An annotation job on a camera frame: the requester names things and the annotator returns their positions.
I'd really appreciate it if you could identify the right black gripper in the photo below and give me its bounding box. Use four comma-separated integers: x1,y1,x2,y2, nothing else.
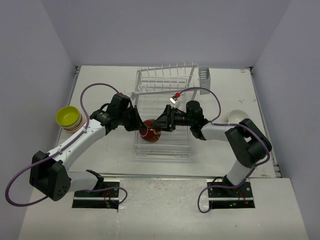
151,104,194,133

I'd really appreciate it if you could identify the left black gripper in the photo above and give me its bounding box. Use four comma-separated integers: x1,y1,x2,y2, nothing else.
118,105,147,132

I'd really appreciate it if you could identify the dark red bowl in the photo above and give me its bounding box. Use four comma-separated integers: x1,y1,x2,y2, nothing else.
139,119,162,144

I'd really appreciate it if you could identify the cream speckled bowl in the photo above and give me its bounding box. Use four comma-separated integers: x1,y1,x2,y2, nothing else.
61,113,83,132

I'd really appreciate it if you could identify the beige flower pattern bowl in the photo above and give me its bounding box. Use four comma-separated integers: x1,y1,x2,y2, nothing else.
227,109,249,124

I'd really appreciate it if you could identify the lime green bowl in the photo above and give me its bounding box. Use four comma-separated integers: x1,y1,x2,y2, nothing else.
55,106,80,127

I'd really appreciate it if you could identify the orange bowl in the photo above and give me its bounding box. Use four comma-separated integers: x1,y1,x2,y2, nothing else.
74,118,86,131

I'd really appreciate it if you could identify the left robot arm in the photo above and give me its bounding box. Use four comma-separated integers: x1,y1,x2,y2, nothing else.
29,93,145,201

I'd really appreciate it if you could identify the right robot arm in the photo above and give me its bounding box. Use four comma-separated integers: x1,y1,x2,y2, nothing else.
151,100,272,197

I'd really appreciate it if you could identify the white perforated cutlery holder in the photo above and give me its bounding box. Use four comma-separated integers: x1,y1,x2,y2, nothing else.
198,67,211,90

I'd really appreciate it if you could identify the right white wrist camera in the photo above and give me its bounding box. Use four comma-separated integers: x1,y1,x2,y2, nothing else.
169,92,181,108

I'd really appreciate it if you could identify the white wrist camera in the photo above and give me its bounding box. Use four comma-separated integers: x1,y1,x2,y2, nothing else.
128,92,137,100
169,92,181,108

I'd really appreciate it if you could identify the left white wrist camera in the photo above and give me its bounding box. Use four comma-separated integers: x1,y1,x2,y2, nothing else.
128,92,137,100

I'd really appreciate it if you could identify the white wire dish rack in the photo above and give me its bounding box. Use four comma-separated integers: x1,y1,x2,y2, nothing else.
134,63,199,158

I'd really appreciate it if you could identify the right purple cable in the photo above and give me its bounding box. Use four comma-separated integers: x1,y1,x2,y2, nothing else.
197,87,273,214

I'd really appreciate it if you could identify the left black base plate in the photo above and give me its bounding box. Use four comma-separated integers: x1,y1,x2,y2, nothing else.
72,181,120,210

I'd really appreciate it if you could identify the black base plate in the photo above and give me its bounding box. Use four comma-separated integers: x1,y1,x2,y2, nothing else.
72,181,120,210
207,180,255,209

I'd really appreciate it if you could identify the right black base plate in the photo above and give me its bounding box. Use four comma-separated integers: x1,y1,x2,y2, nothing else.
207,180,255,209

